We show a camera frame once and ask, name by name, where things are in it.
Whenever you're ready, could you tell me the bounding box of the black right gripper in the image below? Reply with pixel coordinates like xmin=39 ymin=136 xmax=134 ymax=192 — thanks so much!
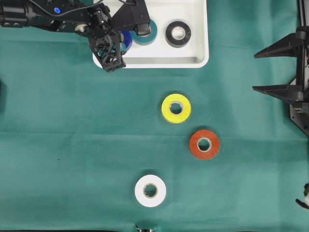
xmin=252 ymin=26 xmax=309 ymax=106

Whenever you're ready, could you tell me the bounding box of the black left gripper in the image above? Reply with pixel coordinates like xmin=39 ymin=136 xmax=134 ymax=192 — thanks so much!
xmin=88 ymin=4 xmax=127 ymax=72

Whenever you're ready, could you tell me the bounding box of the blue tape roll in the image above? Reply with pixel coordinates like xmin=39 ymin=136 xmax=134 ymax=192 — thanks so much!
xmin=121 ymin=31 xmax=133 ymax=51

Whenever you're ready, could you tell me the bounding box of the teal tape roll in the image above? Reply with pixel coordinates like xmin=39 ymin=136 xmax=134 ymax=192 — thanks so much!
xmin=130 ymin=19 xmax=157 ymax=45

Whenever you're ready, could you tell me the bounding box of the black tape roll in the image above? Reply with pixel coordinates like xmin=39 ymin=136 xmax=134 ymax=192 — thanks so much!
xmin=166 ymin=21 xmax=191 ymax=48

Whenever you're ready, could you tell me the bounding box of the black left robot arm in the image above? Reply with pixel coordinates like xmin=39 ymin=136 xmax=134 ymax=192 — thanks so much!
xmin=0 ymin=0 xmax=126 ymax=73

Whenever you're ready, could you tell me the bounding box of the white plastic case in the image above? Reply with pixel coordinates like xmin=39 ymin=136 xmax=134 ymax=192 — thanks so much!
xmin=123 ymin=0 xmax=209 ymax=68

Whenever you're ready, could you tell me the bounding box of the yellow tape roll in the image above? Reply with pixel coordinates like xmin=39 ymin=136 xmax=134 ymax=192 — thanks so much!
xmin=161 ymin=93 xmax=191 ymax=124

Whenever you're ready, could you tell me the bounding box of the orange tape roll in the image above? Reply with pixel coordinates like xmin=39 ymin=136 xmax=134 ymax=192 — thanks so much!
xmin=189 ymin=130 xmax=220 ymax=160

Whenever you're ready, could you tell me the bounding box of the white tape roll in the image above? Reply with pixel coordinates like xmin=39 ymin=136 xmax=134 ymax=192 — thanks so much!
xmin=134 ymin=174 xmax=167 ymax=208

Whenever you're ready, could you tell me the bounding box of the green table cloth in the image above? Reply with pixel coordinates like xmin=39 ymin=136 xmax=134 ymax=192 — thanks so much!
xmin=0 ymin=0 xmax=309 ymax=232

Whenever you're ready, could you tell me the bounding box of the white black clip object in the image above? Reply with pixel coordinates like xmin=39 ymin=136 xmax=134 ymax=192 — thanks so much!
xmin=295 ymin=183 xmax=309 ymax=210

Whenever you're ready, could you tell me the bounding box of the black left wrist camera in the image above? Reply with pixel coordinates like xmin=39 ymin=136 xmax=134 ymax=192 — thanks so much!
xmin=112 ymin=0 xmax=151 ymax=36

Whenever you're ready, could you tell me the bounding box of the black left camera cable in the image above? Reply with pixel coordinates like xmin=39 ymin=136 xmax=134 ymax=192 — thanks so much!
xmin=28 ymin=0 xmax=128 ymax=17

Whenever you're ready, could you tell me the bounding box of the metal camera stand bottom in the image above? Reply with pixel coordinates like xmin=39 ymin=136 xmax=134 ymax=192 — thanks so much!
xmin=135 ymin=224 xmax=157 ymax=232

